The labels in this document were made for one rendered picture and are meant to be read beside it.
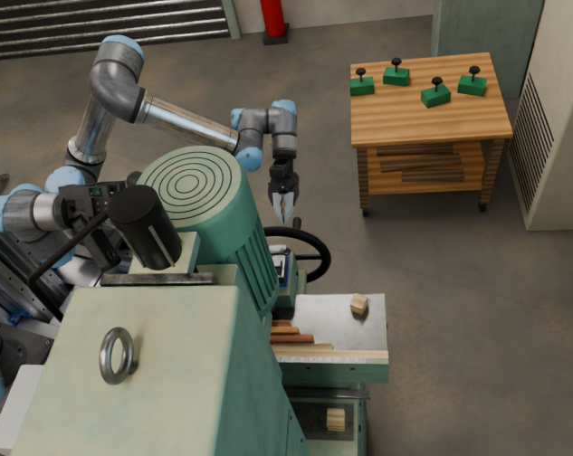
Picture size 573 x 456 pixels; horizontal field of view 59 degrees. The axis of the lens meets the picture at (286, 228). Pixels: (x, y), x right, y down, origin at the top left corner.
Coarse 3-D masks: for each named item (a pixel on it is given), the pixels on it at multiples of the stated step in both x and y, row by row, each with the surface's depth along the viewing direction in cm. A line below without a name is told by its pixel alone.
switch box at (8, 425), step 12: (24, 372) 62; (36, 372) 62; (24, 384) 61; (36, 384) 61; (12, 396) 60; (24, 396) 60; (12, 408) 59; (24, 408) 59; (0, 420) 59; (12, 420) 58; (0, 432) 58; (12, 432) 57; (0, 444) 57; (12, 444) 57
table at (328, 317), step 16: (304, 272) 137; (304, 288) 135; (304, 304) 128; (320, 304) 127; (336, 304) 127; (368, 304) 125; (384, 304) 125; (304, 320) 125; (320, 320) 124; (336, 320) 124; (352, 320) 123; (368, 320) 122; (384, 320) 122; (320, 336) 122; (336, 336) 121; (352, 336) 121; (368, 336) 120; (384, 336) 119
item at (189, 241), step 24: (120, 192) 59; (144, 192) 58; (120, 216) 56; (144, 216) 56; (168, 216) 62; (144, 240) 59; (168, 240) 61; (192, 240) 66; (144, 264) 64; (168, 264) 63; (192, 264) 64
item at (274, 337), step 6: (276, 336) 118; (282, 336) 118; (288, 336) 118; (294, 336) 118; (300, 336) 117; (306, 336) 117; (312, 336) 117; (270, 342) 118; (276, 342) 118; (282, 342) 118; (288, 342) 118; (294, 342) 117; (300, 342) 117; (306, 342) 117; (312, 342) 117
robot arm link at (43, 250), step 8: (48, 232) 103; (56, 232) 105; (40, 240) 102; (48, 240) 104; (56, 240) 105; (64, 240) 108; (32, 248) 104; (40, 248) 104; (48, 248) 105; (56, 248) 106; (40, 256) 106; (48, 256) 106; (64, 256) 109; (72, 256) 111; (56, 264) 109; (64, 264) 110
